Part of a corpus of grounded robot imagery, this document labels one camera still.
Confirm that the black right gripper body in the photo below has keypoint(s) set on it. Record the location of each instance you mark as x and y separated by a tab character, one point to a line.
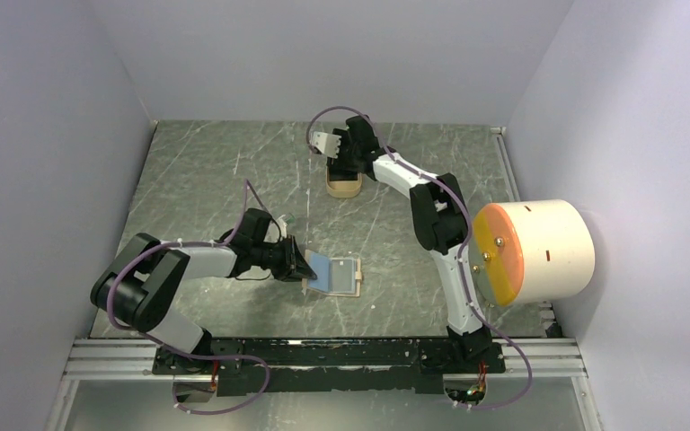
346	155

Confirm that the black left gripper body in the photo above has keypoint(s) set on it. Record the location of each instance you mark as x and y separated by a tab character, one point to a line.
275	256

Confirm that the beige leather card holder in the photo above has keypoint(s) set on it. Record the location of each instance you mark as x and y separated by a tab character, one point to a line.
340	277

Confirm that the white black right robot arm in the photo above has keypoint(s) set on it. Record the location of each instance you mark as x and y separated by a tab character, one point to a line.
440	219

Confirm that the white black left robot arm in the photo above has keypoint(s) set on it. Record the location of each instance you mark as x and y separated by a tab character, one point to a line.
138	288

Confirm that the beige oval plastic tray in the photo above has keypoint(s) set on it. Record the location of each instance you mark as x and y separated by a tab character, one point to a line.
343	184

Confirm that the cream cylinder with orange face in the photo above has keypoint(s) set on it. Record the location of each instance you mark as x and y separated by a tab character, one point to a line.
531	251

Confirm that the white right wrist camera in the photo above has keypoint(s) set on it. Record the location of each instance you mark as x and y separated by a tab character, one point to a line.
327	144

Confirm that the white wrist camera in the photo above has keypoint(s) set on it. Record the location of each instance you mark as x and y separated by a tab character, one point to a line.
327	144
285	222

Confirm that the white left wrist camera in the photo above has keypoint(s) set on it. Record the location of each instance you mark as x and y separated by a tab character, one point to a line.
285	222

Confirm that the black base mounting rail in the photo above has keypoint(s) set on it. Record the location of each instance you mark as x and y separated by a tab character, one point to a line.
360	364

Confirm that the aluminium frame rail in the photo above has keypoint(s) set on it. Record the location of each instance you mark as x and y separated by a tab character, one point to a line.
133	360

